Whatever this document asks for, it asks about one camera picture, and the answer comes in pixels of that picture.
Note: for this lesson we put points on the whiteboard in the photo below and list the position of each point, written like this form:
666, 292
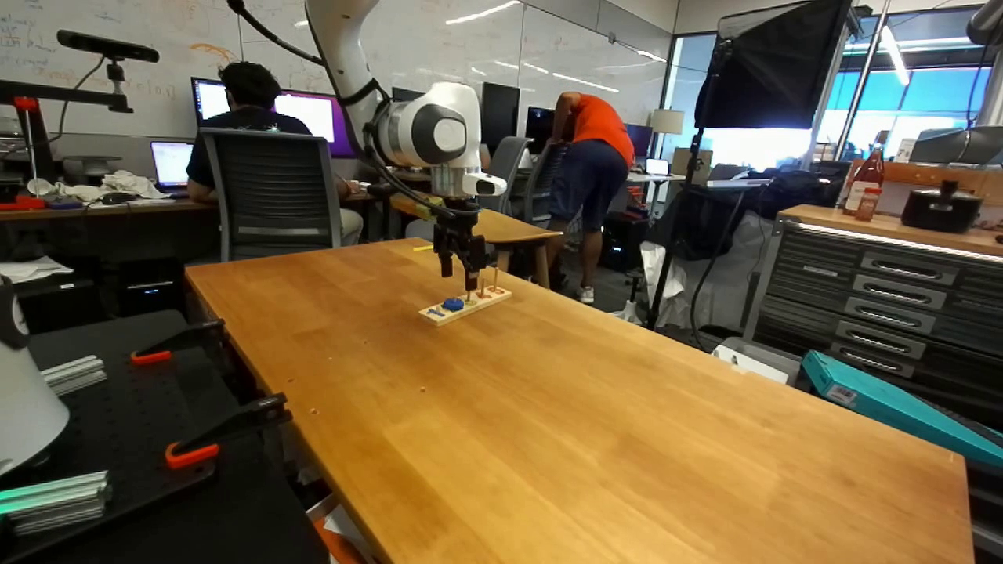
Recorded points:
439, 55

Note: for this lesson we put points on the stack of aluminium bars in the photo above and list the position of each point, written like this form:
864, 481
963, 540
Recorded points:
74, 374
55, 501

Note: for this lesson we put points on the table lamp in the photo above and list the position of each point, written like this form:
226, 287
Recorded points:
667, 121

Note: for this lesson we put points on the monitor with purple screen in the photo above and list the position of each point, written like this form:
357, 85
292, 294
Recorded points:
313, 113

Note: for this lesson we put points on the small wooden table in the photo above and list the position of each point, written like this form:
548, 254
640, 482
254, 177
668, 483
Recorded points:
509, 227

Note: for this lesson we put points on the grey office chair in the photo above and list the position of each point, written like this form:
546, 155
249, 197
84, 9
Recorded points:
270, 196

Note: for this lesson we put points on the sheets of paper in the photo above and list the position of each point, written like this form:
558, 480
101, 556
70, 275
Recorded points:
31, 269

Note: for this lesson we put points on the black clamp with orange tip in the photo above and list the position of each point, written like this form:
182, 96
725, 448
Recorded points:
184, 341
227, 427

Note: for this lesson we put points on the teal cardboard box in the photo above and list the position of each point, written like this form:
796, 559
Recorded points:
885, 403

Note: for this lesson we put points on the red bottle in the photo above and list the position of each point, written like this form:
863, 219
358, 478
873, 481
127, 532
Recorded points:
866, 176

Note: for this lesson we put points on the person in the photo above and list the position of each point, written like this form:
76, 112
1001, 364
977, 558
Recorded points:
251, 117
595, 157

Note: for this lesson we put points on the black computer tower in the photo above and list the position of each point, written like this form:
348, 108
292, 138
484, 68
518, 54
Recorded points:
149, 286

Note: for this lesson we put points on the camera on mount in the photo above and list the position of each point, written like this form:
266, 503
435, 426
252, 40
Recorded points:
106, 45

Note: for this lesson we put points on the white plastic bag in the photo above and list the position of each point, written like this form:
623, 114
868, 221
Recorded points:
662, 282

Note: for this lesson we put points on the grey drawer cabinet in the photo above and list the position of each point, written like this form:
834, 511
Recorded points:
885, 298

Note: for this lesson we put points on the row of grey office chairs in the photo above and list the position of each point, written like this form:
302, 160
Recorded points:
533, 184

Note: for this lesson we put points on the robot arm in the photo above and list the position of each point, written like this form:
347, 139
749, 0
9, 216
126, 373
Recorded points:
427, 129

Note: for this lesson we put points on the wooden desk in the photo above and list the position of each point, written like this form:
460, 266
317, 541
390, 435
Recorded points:
94, 210

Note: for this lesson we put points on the white cloth heap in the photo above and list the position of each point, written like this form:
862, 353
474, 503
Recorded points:
117, 186

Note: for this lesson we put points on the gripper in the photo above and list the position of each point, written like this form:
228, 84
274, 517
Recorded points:
468, 244

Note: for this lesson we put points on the wooden peg base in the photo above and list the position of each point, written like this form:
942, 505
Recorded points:
462, 309

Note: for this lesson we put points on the blue disk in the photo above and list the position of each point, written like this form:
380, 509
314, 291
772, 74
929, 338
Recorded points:
453, 304

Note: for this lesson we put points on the softbox light on stand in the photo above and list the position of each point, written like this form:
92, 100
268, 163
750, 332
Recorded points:
772, 70

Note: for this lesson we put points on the brown cardboard box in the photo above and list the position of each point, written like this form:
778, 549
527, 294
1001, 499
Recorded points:
691, 164

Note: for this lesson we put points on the window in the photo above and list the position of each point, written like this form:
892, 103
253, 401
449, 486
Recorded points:
932, 94

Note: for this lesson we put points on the small orange bottle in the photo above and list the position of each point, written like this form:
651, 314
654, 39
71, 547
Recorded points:
867, 205

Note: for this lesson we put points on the white box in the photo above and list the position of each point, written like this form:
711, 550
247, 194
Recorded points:
752, 360

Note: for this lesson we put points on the row of dark monitors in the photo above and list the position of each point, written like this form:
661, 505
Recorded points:
500, 117

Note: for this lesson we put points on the open laptop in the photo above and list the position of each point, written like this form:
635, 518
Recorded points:
171, 163

